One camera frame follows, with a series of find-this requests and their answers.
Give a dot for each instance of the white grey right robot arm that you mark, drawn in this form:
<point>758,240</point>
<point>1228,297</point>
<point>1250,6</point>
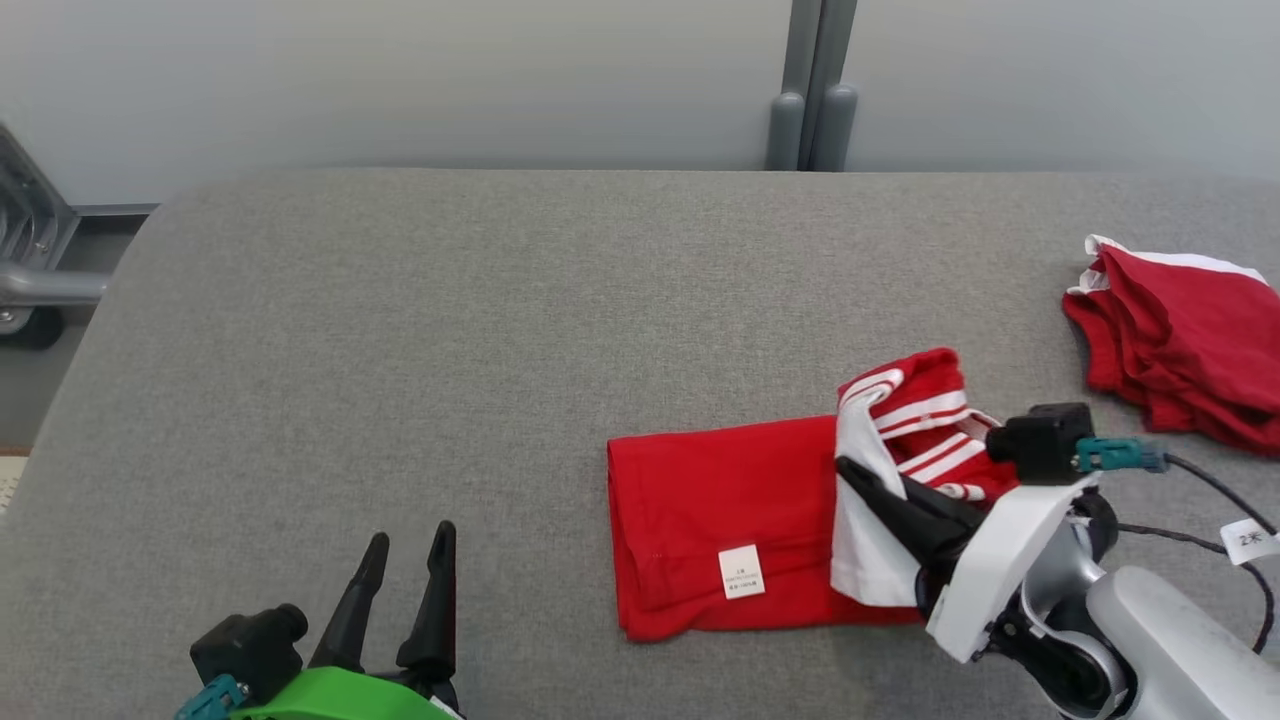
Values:
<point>1170,640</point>

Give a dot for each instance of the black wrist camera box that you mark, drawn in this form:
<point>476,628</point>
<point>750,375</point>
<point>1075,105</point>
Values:
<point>245,650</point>
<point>1045,440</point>

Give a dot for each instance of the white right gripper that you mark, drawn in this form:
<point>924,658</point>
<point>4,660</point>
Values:
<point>990,570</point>

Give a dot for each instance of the red garment with white trim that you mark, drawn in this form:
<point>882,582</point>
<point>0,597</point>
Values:
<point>1180,330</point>

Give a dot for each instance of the red t-shirt with white sleeves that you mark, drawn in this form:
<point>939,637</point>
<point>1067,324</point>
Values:
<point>700,500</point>

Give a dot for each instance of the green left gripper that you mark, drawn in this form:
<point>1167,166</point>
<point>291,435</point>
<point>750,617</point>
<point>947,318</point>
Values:
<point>340,700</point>

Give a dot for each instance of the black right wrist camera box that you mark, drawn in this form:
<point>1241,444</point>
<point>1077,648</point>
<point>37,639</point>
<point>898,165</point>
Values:
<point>1045,440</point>

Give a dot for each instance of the grey partition post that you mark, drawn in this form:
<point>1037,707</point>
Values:
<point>838,130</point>
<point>785,130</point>

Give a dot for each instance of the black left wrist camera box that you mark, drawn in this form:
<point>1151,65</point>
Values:
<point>245,650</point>

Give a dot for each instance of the grey metal frame with caster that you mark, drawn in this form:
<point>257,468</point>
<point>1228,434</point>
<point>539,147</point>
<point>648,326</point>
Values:
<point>30,230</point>

